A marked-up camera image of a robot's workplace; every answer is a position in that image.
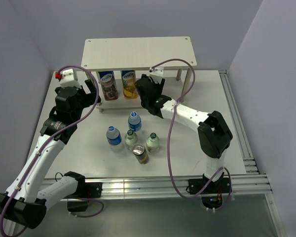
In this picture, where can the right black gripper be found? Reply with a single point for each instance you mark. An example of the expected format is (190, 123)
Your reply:
(160, 86)

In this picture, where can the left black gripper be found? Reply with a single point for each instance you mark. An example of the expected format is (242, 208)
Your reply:
(90, 98)

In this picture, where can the black Schweppes can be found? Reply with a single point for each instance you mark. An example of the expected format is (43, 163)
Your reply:
(139, 151)

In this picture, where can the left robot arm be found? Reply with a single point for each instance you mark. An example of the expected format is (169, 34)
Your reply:
(23, 202)

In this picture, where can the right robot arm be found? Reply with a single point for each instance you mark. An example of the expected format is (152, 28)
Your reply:
(213, 132)

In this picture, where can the white two-tier shelf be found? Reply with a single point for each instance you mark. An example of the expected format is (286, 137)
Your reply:
(175, 54)

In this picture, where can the grape juice carton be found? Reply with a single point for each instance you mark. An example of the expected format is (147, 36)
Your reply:
(108, 85)

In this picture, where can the pineapple juice carton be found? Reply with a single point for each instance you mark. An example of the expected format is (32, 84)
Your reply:
(128, 81)

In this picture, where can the rear Pocari water bottle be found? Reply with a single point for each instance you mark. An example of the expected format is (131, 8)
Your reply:
(134, 122)

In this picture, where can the pocari water bottle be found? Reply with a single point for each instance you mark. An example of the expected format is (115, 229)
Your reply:
(134, 122)
(114, 139)

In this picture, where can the front Pocari water bottle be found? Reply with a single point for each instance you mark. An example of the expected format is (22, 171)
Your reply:
(114, 139)

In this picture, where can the left green-cap glass bottle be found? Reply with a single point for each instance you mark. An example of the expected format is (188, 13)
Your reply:
(131, 139)

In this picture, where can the green-cap glass bottle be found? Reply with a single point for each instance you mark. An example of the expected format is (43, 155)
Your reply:
(131, 139)
(152, 143)

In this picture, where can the right green-cap glass bottle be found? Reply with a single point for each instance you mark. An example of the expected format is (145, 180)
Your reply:
(152, 143)

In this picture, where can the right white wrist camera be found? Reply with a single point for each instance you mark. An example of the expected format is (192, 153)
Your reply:
(156, 73)

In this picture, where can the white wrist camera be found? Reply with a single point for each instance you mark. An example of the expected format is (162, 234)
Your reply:
(67, 78)
(156, 73)

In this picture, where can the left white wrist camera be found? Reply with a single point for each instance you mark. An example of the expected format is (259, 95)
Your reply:
(67, 78)

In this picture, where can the aluminium front rail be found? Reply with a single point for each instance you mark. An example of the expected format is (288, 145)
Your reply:
(161, 187)

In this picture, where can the aluminium rail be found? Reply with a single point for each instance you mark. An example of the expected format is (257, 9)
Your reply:
(161, 187)
(248, 158)

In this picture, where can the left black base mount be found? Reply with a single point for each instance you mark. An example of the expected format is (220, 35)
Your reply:
(90, 190)

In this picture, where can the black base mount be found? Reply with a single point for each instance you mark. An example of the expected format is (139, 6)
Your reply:
(90, 190)
(212, 196)

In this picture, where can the aluminium right side rail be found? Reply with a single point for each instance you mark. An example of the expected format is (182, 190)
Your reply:
(248, 158)

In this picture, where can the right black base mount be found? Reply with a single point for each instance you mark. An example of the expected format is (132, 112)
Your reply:
(212, 196)

